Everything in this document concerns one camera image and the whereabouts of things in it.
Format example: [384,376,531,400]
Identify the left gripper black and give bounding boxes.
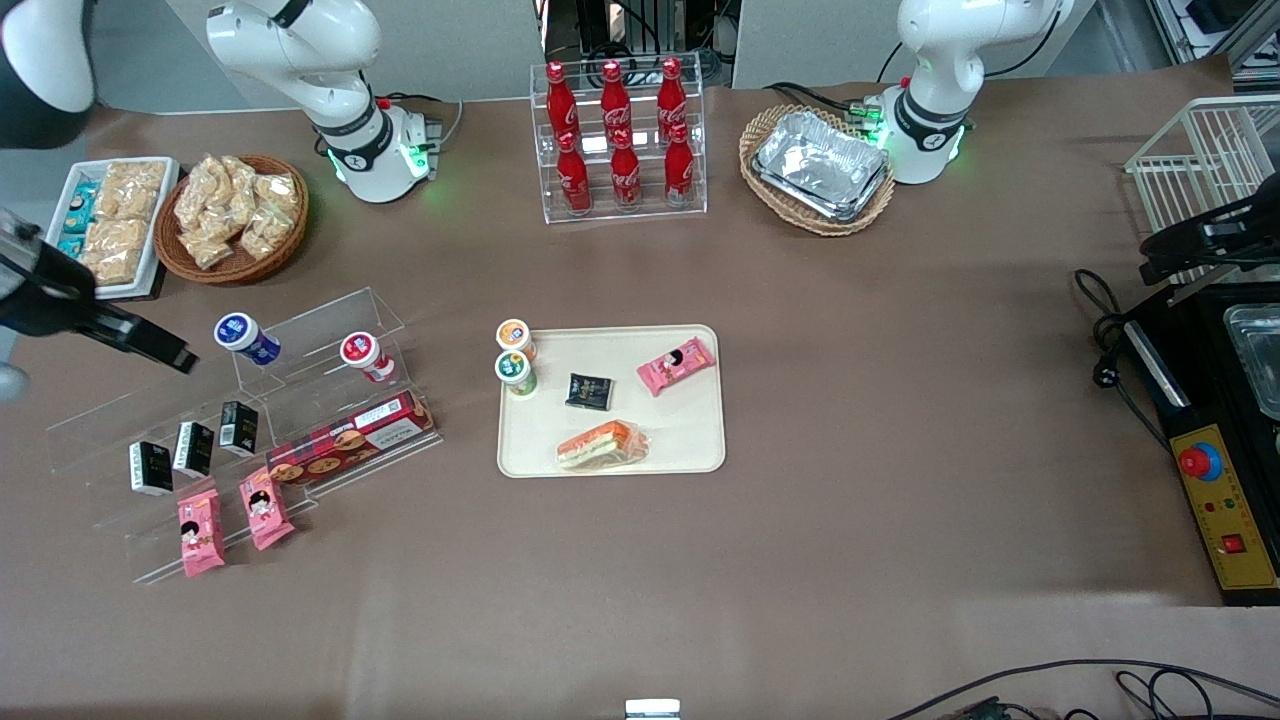
[1140,191,1280,288]

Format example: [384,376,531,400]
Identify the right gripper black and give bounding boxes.
[0,244,200,377]

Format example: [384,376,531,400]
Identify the plastic sandwich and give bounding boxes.
[555,419,652,472]

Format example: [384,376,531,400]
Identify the grey arm base connector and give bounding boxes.
[404,108,447,178]

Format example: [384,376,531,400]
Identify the steel tray insert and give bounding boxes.
[1224,304,1280,422]

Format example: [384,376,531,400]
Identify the cream plastic tray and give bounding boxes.
[496,324,727,480]

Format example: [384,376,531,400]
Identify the silver flat lever bar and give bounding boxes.
[1164,270,1233,307]

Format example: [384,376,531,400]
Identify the tan rice cracker pack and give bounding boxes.
[79,250,142,287]
[81,218,147,257]
[104,159,167,197]
[94,190,152,224]

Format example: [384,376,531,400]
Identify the blue lid yogurt cup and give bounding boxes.
[212,311,284,368]

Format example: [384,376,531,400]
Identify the wicker basket holding snack bags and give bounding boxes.
[154,154,310,287]

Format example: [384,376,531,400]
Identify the small black snack box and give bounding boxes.
[218,400,261,459]
[127,440,176,498]
[172,420,216,479]

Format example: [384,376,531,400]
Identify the white rectangular dish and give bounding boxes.
[44,156,182,302]

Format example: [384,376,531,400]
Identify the clear acrylic tiered display stand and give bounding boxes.
[44,286,447,587]

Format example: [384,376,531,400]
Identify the red emergency push button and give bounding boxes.
[1177,439,1224,484]

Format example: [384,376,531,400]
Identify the pink cartoon snack packet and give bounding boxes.
[637,336,718,398]
[176,487,228,580]
[237,465,297,553]

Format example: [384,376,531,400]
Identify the red lid yogurt cup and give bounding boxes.
[338,330,398,386]

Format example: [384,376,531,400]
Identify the red cookie box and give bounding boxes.
[264,389,439,489]

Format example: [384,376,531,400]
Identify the black appliance with yellow panel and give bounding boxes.
[1120,283,1280,608]

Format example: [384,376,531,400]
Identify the brown table cover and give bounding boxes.
[0,55,1280,720]

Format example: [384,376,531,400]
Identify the aluminium foil container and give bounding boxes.
[749,150,892,225]
[754,109,890,215]

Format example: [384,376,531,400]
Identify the orange lid yogurt cup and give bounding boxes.
[495,317,538,362]

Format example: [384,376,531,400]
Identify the green lid yogurt cup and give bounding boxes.
[493,349,540,399]

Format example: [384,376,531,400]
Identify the wicker basket holding foil containers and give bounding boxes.
[739,104,897,239]

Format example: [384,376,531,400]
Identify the flat black snack packet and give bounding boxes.
[564,371,615,413]

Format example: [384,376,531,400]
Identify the red cola bottle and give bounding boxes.
[544,61,580,142]
[599,59,632,137]
[555,129,594,215]
[609,127,644,210]
[656,56,689,132]
[663,121,697,207]

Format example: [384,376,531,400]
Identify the clear acrylic bottle rack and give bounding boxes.
[529,58,709,225]

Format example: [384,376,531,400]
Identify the black background equipment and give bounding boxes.
[544,0,742,63]

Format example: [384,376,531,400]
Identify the black power cable with plug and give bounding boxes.
[1074,267,1169,453]

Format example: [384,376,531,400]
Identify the silver appliance handle bar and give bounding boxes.
[1124,319,1193,409]

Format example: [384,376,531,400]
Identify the white wire rack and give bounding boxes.
[1124,96,1280,287]

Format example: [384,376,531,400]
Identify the aluminium frame structure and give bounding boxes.
[1148,0,1280,73]

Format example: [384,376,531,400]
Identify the black arm base cable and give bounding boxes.
[764,82,863,114]

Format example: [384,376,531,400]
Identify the long black floor cable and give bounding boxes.
[884,657,1280,720]

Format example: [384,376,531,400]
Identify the looped black floor cable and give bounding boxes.
[1114,667,1280,720]

